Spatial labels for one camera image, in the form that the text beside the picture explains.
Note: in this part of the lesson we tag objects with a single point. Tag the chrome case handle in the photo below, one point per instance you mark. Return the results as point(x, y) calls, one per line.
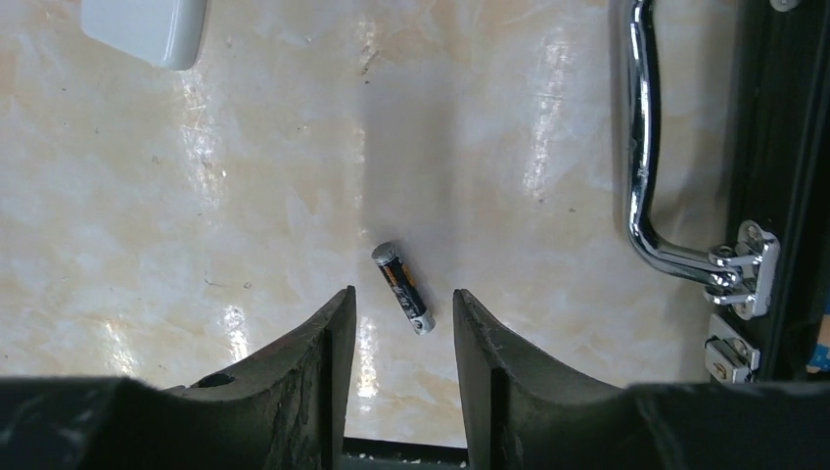
point(641, 138)

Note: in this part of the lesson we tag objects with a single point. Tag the white remote control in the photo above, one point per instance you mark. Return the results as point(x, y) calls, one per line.
point(163, 33)

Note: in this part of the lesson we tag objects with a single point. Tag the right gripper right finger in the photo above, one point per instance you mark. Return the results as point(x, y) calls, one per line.
point(524, 409)

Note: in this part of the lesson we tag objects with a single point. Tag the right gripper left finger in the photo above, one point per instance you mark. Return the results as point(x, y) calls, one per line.
point(282, 407)

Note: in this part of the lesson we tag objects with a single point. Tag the battery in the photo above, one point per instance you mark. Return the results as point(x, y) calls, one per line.
point(401, 282)

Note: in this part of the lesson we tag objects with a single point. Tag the black poker chip case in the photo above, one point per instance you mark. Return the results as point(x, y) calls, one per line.
point(779, 177)

